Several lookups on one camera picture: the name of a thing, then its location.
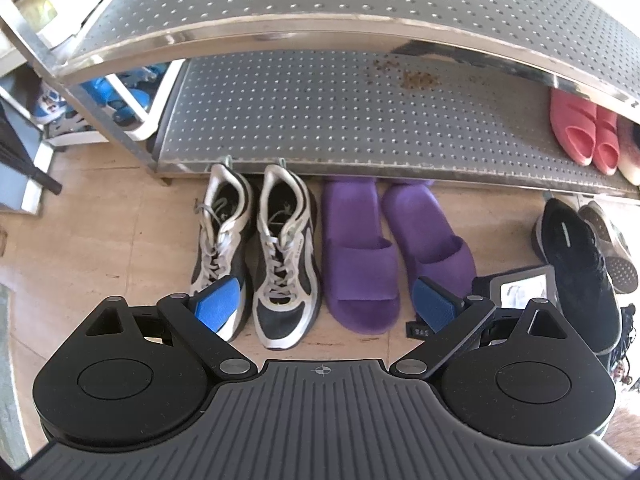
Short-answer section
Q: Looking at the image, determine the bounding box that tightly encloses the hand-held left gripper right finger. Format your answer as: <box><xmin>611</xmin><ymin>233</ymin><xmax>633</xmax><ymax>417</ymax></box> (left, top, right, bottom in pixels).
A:
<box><xmin>389</xmin><ymin>275</ymin><xmax>572</xmax><ymax>382</ymax></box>

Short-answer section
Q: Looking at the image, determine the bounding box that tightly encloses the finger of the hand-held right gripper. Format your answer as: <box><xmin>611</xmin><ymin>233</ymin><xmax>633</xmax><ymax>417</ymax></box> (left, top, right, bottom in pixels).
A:
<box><xmin>404</xmin><ymin>321</ymin><xmax>432</xmax><ymax>345</ymax></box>

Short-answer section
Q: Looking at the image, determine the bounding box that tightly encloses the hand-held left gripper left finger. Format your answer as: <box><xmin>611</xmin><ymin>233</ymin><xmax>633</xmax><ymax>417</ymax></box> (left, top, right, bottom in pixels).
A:
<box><xmin>85</xmin><ymin>275</ymin><xmax>253</xmax><ymax>382</ymax></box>

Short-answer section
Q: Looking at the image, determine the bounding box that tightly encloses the purple slipper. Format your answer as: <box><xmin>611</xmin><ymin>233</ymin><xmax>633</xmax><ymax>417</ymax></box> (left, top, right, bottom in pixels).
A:
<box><xmin>382</xmin><ymin>182</ymin><xmax>477</xmax><ymax>302</ymax></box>
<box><xmin>320</xmin><ymin>177</ymin><xmax>402</xmax><ymax>334</ymax></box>

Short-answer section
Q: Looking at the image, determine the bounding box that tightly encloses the white and black sneaker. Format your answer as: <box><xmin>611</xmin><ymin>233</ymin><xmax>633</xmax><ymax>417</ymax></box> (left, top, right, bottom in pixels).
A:
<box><xmin>189</xmin><ymin>156</ymin><xmax>254</xmax><ymax>344</ymax></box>
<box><xmin>251</xmin><ymin>157</ymin><xmax>322</xmax><ymax>351</ymax></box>

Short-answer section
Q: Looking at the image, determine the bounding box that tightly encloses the grey mesh sneaker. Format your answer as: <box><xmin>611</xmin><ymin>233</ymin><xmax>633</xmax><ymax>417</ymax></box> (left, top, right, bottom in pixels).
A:
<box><xmin>577</xmin><ymin>201</ymin><xmax>640</xmax><ymax>295</ymax></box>

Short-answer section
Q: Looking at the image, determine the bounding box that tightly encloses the metal shoe rack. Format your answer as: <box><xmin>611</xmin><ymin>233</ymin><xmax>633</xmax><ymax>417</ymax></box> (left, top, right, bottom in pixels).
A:
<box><xmin>0</xmin><ymin>0</ymin><xmax>640</xmax><ymax>197</ymax></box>

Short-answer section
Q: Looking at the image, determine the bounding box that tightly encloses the pink furry slipper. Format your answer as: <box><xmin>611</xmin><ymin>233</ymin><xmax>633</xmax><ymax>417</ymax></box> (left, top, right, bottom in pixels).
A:
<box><xmin>616</xmin><ymin>115</ymin><xmax>640</xmax><ymax>187</ymax></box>

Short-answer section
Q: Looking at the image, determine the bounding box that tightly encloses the white side rack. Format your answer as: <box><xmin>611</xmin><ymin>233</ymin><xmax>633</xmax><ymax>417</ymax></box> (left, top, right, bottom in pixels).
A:
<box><xmin>0</xmin><ymin>0</ymin><xmax>185</xmax><ymax>148</ymax></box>

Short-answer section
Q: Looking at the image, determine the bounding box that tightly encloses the black pole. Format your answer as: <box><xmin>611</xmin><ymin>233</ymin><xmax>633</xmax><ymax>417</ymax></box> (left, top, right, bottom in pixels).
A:
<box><xmin>0</xmin><ymin>105</ymin><xmax>64</xmax><ymax>196</ymax></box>

